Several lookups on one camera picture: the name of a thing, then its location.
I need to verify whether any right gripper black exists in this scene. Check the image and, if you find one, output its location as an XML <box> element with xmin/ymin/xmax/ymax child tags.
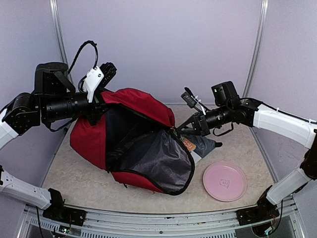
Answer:
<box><xmin>177</xmin><ymin>103</ymin><xmax>232</xmax><ymax>136</ymax></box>

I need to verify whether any orange treehouse book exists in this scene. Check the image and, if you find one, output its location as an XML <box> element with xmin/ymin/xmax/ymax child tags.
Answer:
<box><xmin>180</xmin><ymin>135</ymin><xmax>196</xmax><ymax>152</ymax></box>

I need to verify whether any white large book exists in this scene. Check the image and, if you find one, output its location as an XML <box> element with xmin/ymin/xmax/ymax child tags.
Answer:
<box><xmin>191</xmin><ymin>151</ymin><xmax>202</xmax><ymax>165</ymax></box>

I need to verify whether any red student backpack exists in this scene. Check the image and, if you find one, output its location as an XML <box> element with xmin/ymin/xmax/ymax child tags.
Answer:
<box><xmin>69</xmin><ymin>88</ymin><xmax>195</xmax><ymax>195</ymax></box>

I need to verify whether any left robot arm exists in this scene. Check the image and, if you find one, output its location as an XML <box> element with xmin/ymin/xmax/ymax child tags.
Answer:
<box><xmin>0</xmin><ymin>62</ymin><xmax>117</xmax><ymax>221</ymax></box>

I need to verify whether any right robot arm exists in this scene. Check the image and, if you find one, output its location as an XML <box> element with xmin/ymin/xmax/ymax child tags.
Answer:
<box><xmin>176</xmin><ymin>81</ymin><xmax>317</xmax><ymax>220</ymax></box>

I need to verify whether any grey fabric pouch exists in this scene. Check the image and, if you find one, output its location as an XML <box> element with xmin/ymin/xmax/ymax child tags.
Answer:
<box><xmin>183</xmin><ymin>134</ymin><xmax>223</xmax><ymax>158</ymax></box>

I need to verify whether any pink round plate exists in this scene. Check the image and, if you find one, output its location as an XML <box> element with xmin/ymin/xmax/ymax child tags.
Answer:
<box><xmin>203</xmin><ymin>161</ymin><xmax>247</xmax><ymax>202</ymax></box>

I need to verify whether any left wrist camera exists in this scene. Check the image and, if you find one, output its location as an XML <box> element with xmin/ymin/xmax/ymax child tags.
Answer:
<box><xmin>81</xmin><ymin>62</ymin><xmax>117</xmax><ymax>103</ymax></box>

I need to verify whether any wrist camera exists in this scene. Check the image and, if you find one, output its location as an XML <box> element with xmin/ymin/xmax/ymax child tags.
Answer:
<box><xmin>181</xmin><ymin>87</ymin><xmax>206</xmax><ymax>115</ymax></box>
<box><xmin>81</xmin><ymin>62</ymin><xmax>117</xmax><ymax>103</ymax></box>

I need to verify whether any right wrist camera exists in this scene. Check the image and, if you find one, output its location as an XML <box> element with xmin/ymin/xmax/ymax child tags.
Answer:
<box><xmin>181</xmin><ymin>87</ymin><xmax>206</xmax><ymax>115</ymax></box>

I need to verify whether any left metal corner post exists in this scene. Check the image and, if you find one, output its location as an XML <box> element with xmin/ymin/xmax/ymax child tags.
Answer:
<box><xmin>49</xmin><ymin>0</ymin><xmax>68</xmax><ymax>64</ymax></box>

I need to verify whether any metal corner post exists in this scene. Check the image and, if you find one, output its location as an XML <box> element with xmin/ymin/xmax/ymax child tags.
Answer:
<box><xmin>243</xmin><ymin>0</ymin><xmax>269</xmax><ymax>97</ymax></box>
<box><xmin>49</xmin><ymin>0</ymin><xmax>68</xmax><ymax>64</ymax></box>

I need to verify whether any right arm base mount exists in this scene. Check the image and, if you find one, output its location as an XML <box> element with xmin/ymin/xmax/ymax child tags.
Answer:
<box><xmin>236</xmin><ymin>194</ymin><xmax>280</xmax><ymax>226</ymax></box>

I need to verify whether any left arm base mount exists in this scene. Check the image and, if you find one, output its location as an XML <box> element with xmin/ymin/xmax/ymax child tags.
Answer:
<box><xmin>43</xmin><ymin>188</ymin><xmax>86</xmax><ymax>227</ymax></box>

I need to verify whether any front metal rail frame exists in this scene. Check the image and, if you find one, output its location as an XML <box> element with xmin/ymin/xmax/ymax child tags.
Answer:
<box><xmin>16</xmin><ymin>198</ymin><xmax>307</xmax><ymax>238</ymax></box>

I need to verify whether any right metal corner post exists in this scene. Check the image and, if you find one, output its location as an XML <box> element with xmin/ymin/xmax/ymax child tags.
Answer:
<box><xmin>243</xmin><ymin>0</ymin><xmax>269</xmax><ymax>97</ymax></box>

